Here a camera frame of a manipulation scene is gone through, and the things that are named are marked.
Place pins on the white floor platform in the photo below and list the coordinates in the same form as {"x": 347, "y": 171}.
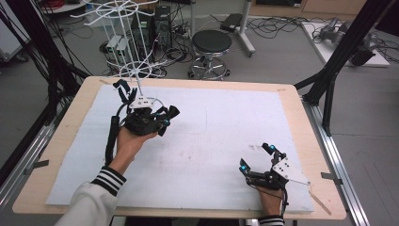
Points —
{"x": 332, "y": 53}

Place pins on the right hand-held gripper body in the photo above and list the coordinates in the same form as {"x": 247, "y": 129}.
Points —
{"x": 290, "y": 171}

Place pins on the white stand post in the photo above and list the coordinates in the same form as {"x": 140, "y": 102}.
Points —
{"x": 244, "y": 31}

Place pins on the person's right hand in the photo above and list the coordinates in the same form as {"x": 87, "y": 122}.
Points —
{"x": 270, "y": 201}

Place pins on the black frame beam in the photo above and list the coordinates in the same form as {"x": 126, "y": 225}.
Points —
{"x": 22, "y": 149}

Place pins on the thin wooden stick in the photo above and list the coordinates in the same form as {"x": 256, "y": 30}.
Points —
{"x": 320, "y": 202}

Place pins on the black round stool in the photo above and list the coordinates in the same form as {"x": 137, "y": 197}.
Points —
{"x": 211, "y": 40}

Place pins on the grey robot device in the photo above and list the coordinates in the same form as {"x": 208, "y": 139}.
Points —
{"x": 332, "y": 31}

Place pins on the person's left hand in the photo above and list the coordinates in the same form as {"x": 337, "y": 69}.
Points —
{"x": 130, "y": 144}

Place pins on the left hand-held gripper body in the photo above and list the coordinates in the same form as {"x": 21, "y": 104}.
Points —
{"x": 141, "y": 122}

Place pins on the metal table bracket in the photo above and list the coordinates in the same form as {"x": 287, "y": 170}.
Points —
{"x": 331, "y": 178}
{"x": 36, "y": 165}

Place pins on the white equipment box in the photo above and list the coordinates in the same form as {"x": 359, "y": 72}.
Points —
{"x": 115, "y": 47}

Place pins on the black flat box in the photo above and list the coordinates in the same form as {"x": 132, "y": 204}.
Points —
{"x": 231, "y": 22}

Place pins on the white foam mat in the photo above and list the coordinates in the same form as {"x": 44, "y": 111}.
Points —
{"x": 200, "y": 163}

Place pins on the black computer tower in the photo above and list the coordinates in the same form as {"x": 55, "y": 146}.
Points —
{"x": 163, "y": 28}
{"x": 142, "y": 34}

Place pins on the aluminium rail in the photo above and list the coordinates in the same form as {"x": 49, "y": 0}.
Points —
{"x": 25, "y": 160}
{"x": 338, "y": 163}

